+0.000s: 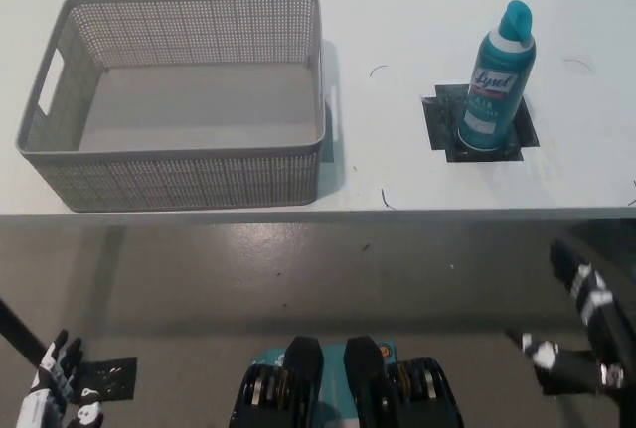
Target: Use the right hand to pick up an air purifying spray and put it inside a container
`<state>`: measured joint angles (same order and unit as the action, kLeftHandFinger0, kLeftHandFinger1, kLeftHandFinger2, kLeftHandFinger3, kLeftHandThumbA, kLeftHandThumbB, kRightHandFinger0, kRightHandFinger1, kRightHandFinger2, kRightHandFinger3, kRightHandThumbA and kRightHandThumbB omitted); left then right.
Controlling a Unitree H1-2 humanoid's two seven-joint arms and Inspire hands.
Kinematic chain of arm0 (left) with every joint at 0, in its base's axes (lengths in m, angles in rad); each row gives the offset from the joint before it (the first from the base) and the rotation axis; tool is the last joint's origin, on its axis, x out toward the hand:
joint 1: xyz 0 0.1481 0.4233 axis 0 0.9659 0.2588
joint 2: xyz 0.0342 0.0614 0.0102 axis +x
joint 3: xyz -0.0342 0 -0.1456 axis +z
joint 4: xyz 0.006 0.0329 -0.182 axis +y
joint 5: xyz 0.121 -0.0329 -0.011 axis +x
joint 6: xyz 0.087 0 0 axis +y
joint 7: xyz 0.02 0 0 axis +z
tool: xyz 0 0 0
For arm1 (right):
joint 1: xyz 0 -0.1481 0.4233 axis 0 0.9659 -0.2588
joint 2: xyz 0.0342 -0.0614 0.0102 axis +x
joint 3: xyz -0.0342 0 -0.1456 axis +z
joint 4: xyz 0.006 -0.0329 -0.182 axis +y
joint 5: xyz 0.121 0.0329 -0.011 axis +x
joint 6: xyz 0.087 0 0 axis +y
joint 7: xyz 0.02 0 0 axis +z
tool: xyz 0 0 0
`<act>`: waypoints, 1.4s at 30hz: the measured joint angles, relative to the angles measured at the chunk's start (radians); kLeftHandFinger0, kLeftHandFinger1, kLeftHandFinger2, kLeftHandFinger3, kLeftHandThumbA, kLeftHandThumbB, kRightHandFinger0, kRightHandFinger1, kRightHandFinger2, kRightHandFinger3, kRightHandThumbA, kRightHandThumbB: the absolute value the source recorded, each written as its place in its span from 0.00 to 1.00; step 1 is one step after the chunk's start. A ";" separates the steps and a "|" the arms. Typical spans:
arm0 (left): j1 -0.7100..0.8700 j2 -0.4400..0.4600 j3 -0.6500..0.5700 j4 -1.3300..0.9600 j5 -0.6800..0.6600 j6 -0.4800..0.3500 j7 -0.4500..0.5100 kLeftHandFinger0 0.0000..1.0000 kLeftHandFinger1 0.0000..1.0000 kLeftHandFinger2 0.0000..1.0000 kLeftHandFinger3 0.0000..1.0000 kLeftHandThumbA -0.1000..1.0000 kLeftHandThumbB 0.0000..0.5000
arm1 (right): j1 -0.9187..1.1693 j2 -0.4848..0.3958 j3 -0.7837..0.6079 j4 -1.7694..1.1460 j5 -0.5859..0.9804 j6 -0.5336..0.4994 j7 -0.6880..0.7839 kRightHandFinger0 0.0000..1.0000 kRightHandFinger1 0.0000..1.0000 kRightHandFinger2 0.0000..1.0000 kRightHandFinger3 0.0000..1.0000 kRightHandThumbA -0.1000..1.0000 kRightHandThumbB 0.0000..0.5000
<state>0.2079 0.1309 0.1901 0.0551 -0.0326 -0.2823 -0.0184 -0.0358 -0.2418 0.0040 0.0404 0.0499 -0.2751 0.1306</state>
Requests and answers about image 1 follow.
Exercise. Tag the robot body black teal blocks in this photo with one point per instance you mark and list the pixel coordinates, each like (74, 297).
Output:
(365, 388)

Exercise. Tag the black floor tape patch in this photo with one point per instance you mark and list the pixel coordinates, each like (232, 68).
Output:
(556, 384)
(116, 378)

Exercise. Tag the black table leg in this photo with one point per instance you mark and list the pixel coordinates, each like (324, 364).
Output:
(20, 328)

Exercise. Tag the black tape patch on table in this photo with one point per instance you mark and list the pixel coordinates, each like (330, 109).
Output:
(439, 125)

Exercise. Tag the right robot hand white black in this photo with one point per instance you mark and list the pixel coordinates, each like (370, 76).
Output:
(603, 319)

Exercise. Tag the grey perforated plastic basket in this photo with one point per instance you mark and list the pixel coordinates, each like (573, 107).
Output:
(189, 100)

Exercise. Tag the teal Lysol air spray can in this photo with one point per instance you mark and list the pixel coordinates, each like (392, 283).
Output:
(489, 100)

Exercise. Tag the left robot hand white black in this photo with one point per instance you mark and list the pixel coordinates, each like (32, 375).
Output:
(47, 398)

